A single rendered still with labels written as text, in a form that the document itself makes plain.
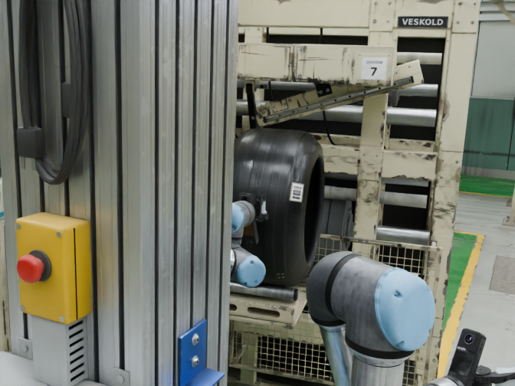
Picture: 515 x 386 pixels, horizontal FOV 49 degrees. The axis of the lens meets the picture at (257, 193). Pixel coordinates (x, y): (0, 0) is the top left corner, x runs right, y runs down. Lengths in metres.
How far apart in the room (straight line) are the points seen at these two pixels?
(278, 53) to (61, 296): 1.62
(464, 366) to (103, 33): 0.94
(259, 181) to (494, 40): 9.41
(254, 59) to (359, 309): 1.49
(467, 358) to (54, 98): 0.93
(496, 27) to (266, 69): 8.99
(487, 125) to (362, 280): 10.07
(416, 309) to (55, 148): 0.58
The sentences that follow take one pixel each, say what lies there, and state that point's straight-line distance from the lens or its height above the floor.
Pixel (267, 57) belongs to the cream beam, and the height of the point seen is 1.73.
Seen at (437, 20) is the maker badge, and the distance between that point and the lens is 2.48.
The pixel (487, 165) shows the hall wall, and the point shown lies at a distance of 11.01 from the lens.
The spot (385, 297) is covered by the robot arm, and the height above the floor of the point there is 1.34.
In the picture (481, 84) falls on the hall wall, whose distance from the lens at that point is 11.00.
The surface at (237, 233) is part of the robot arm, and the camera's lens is 1.49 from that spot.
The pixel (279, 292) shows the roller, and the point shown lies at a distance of 2.02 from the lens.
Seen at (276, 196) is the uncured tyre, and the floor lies 1.28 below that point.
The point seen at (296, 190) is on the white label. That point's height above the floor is 1.30.
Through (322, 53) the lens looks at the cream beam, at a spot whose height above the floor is 1.75.
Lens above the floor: 1.66
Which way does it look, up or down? 12 degrees down
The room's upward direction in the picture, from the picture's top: 2 degrees clockwise
